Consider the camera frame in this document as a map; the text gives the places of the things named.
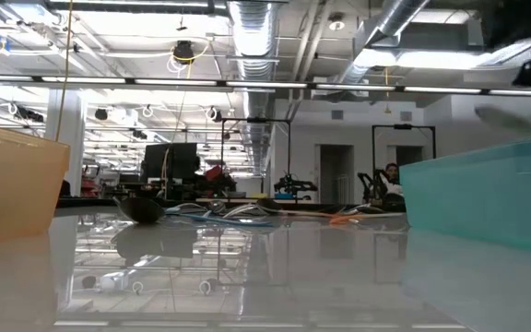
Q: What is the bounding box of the teal plastic bin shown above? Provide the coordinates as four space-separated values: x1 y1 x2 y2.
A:
398 137 531 254

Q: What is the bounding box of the person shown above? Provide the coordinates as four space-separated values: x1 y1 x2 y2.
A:
382 161 406 197

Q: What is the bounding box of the black rounded object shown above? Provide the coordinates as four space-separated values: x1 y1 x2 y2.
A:
382 192 407 213

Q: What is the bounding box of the long ceiling light strip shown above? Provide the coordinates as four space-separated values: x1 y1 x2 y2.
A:
0 73 531 99

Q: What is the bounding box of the red background object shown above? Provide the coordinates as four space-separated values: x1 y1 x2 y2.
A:
203 164 238 185

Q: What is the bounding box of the black round ceiling device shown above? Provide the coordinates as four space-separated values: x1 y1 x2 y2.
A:
172 40 196 65

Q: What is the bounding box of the black computer monitor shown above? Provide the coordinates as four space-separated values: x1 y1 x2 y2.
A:
141 141 199 180

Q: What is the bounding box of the white building column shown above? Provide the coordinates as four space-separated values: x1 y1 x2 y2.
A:
46 89 87 197

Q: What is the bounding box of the orange plastic bin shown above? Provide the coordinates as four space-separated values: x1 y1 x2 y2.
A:
0 120 72 242

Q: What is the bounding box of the black metal rig frame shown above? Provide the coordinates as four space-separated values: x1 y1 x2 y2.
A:
371 124 437 207
220 117 292 197

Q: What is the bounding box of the silver ventilation duct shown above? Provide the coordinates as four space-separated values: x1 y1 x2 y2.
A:
226 0 279 162
338 0 431 89

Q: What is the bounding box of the long yellow cable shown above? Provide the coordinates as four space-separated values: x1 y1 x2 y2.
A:
55 0 74 142

